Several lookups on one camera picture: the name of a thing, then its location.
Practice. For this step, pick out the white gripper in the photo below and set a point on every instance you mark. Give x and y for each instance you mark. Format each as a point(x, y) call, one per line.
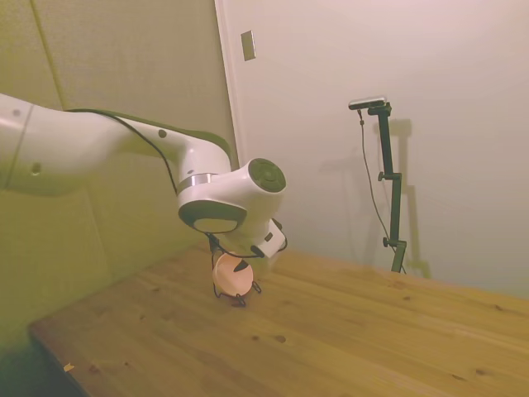
point(273, 242)

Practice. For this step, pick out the pink bowl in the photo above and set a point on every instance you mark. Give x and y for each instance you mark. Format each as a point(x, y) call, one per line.
point(231, 281)

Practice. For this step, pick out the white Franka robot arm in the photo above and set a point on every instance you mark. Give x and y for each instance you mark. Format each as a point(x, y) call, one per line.
point(124, 161)

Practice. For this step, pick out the small yellow tape scrap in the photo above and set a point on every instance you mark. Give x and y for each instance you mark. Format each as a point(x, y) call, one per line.
point(68, 366)

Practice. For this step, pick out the black camera stand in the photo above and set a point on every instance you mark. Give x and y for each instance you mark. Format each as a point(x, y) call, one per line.
point(392, 182)

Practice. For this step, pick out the white door frame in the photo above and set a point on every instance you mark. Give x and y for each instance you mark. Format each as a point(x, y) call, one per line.
point(231, 82)

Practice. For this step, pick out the grey camera on stand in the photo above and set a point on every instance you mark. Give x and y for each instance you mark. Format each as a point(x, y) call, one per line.
point(368, 102)

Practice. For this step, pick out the grey wall switch plate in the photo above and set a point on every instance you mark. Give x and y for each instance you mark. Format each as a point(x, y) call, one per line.
point(248, 45)

